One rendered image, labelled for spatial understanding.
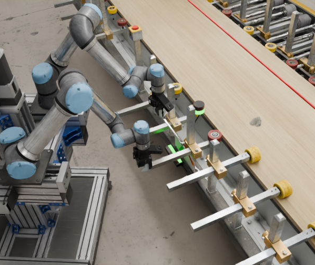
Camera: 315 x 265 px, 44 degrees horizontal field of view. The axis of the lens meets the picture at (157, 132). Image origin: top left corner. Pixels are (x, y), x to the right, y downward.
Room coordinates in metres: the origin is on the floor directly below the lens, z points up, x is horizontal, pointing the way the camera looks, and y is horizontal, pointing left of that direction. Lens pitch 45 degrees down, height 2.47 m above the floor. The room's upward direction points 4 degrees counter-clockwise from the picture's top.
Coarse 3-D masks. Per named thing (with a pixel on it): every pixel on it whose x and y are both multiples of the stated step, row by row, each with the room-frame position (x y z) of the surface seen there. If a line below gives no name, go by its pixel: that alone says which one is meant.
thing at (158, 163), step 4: (208, 140) 1.53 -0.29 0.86; (200, 144) 1.51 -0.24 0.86; (204, 144) 1.51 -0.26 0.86; (208, 144) 1.50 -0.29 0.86; (188, 148) 1.48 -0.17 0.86; (200, 148) 1.48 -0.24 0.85; (204, 148) 1.49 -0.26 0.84; (176, 152) 1.46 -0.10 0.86; (180, 152) 1.46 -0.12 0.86; (184, 152) 1.45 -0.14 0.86; (188, 152) 1.46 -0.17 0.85; (168, 156) 1.43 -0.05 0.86; (172, 156) 1.43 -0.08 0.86; (176, 156) 1.43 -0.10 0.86; (180, 156) 1.44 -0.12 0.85; (184, 156) 1.45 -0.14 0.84; (156, 160) 1.41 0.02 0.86; (160, 160) 1.41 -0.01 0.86; (164, 160) 1.41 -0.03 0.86; (168, 160) 1.41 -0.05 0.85; (172, 160) 1.42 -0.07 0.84; (156, 164) 1.38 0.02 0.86; (160, 164) 1.39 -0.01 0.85; (164, 164) 1.40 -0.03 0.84; (152, 168) 1.37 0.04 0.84
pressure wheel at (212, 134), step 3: (210, 132) 1.55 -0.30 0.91; (213, 132) 1.55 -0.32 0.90; (216, 132) 1.55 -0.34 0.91; (219, 132) 1.54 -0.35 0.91; (210, 135) 1.53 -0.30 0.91; (213, 135) 1.53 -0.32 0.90; (216, 135) 1.53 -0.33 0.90; (219, 135) 1.52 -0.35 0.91; (210, 138) 1.51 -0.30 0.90; (213, 138) 1.50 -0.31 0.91; (216, 138) 1.50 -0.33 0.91; (219, 138) 1.50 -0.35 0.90; (219, 141) 1.50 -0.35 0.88
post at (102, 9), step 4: (100, 0) 2.90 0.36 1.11; (100, 4) 2.90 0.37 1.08; (104, 4) 2.91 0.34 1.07; (100, 8) 2.91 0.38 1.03; (104, 8) 2.91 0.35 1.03; (104, 12) 2.90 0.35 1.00; (104, 16) 2.90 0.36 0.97; (104, 20) 2.90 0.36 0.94; (104, 24) 2.90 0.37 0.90; (104, 28) 2.90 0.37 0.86; (108, 28) 2.91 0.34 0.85; (108, 40) 2.90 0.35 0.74
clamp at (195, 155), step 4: (184, 140) 1.55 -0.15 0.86; (188, 144) 1.51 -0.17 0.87; (192, 144) 1.50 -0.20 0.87; (196, 144) 1.50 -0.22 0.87; (192, 148) 1.47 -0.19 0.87; (192, 152) 1.45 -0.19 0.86; (196, 152) 1.44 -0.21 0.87; (200, 152) 1.44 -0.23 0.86; (192, 156) 1.45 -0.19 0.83; (196, 156) 1.44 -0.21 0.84; (200, 156) 1.44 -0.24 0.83
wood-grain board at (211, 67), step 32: (128, 0) 3.30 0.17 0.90; (160, 0) 3.25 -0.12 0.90; (192, 0) 3.21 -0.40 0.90; (160, 32) 2.71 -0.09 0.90; (192, 32) 2.67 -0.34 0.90; (224, 32) 2.63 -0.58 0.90; (192, 64) 2.24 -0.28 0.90; (224, 64) 2.21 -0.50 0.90; (256, 64) 2.18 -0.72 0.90; (192, 96) 1.89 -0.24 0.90; (224, 96) 1.87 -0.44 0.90; (256, 96) 1.84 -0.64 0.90; (288, 96) 1.82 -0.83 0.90; (224, 128) 1.58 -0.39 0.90; (256, 128) 1.56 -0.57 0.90; (288, 128) 1.54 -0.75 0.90; (288, 160) 1.30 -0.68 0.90
